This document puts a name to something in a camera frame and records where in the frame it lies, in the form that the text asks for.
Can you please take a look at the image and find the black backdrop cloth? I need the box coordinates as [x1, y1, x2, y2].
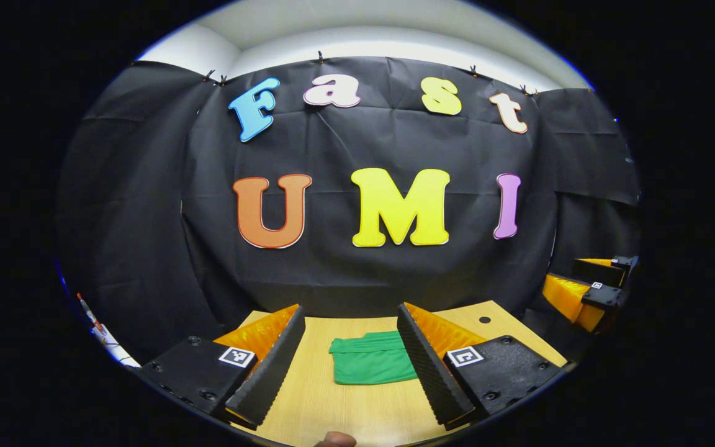
[56, 56, 644, 364]

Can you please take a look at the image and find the clear bottle with red cap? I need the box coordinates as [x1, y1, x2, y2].
[77, 293, 105, 333]

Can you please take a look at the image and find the green T-shirt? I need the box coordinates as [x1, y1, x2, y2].
[329, 331, 419, 386]

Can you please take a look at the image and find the white desk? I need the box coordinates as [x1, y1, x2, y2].
[89, 323, 142, 368]

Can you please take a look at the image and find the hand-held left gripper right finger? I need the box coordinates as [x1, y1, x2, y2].
[397, 302, 566, 431]

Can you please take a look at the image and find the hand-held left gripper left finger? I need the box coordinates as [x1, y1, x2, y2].
[137, 304, 307, 429]

